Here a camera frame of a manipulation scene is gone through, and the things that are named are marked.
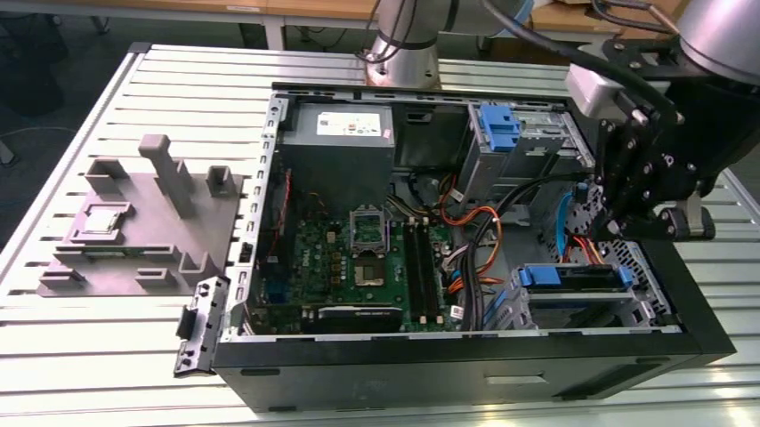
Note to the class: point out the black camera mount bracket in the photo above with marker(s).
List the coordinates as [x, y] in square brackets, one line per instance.
[630, 53]

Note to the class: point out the wooden desk white frame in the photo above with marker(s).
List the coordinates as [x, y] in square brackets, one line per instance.
[552, 18]
[178, 5]

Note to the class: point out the grey hinged case bracket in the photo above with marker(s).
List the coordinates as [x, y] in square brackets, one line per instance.
[205, 320]

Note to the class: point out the grey metal leg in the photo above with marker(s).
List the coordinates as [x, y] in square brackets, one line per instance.
[6, 153]

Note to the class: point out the blue plastic drive latch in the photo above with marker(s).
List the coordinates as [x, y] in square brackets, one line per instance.
[499, 129]

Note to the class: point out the grey metal drive cage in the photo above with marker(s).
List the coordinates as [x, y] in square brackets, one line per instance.
[487, 173]

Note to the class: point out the black graphics card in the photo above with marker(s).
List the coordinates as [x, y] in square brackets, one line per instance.
[356, 318]

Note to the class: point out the grey metal disk bay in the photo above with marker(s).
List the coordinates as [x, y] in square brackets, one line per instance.
[571, 297]

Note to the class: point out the thin metal locking lever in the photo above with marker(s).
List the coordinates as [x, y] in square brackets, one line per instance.
[389, 233]

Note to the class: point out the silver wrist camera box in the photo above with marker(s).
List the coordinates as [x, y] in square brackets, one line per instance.
[594, 91]

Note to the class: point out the black RAM slot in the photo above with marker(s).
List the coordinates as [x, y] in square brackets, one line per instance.
[416, 267]
[432, 267]

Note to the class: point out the silver CPU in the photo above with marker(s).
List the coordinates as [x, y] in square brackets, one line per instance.
[102, 222]

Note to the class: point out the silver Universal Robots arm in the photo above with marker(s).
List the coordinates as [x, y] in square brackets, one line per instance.
[409, 62]

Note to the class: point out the hard disk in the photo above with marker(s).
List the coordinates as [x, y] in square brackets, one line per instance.
[538, 276]

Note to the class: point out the grey plastic parts rack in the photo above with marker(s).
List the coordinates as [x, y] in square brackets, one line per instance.
[161, 231]

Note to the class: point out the green RAM stick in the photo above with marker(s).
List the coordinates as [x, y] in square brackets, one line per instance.
[113, 253]

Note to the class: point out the grey power supply unit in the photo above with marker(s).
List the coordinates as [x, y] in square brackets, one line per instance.
[339, 169]

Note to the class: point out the black open PC case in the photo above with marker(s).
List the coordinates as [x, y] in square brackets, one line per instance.
[416, 378]

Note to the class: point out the green motherboard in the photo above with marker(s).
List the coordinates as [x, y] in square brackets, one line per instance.
[321, 267]

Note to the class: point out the CPU socket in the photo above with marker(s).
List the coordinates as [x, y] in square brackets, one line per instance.
[372, 272]

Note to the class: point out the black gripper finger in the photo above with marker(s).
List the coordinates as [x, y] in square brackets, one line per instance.
[624, 169]
[666, 224]

